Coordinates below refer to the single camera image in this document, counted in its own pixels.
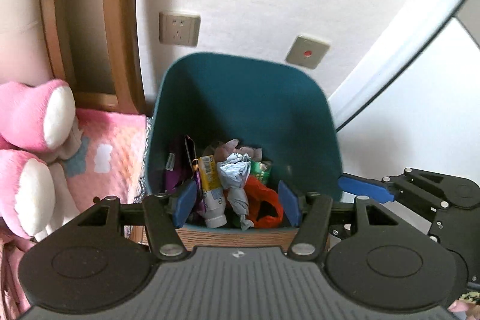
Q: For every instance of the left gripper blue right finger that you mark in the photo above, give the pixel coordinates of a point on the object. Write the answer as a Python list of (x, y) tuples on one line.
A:
[(310, 214)]

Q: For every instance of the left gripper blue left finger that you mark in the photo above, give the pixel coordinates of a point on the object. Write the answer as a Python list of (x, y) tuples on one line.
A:
[(164, 214)]

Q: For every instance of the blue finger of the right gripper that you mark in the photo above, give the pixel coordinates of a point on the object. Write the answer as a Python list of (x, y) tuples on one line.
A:
[(359, 186)]

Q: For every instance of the yellow white bottle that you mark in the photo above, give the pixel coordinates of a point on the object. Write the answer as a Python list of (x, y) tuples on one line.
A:
[(212, 193)]

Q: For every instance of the purple snack wrapper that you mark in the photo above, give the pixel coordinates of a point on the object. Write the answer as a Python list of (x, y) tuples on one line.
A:
[(175, 171)]

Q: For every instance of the green cardboard tube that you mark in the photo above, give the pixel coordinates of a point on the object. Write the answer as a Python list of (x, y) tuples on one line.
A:
[(261, 171)]

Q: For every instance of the grey paper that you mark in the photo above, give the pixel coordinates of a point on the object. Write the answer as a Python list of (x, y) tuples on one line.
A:
[(233, 173)]

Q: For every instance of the teal plastic trash bin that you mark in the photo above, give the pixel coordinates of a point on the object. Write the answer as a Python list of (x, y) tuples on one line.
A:
[(216, 97)]

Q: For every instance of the person's right hand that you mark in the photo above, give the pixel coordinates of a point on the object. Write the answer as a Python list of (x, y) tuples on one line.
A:
[(468, 303)]

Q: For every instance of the pink plastic bag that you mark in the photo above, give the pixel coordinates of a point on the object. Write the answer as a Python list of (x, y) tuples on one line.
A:
[(226, 149)]

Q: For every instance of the pink patterned blanket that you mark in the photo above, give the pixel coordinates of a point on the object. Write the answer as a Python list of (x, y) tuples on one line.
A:
[(110, 159)]

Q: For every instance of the white wardrobe door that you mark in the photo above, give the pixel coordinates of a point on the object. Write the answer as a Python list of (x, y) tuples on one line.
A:
[(413, 100)]

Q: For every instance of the pink plush bear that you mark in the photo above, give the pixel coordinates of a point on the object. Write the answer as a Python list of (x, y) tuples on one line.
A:
[(35, 121)]

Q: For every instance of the beige padded headboard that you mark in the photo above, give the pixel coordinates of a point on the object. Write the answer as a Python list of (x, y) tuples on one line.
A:
[(24, 56)]

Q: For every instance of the wall switch with red dot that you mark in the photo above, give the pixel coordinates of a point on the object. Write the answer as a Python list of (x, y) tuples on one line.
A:
[(307, 52)]

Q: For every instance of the wall power socket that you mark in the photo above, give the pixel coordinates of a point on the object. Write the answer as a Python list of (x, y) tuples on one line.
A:
[(178, 29)]

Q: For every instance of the wooden headboard frame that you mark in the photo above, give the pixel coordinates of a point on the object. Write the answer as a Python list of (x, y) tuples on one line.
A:
[(92, 45)]

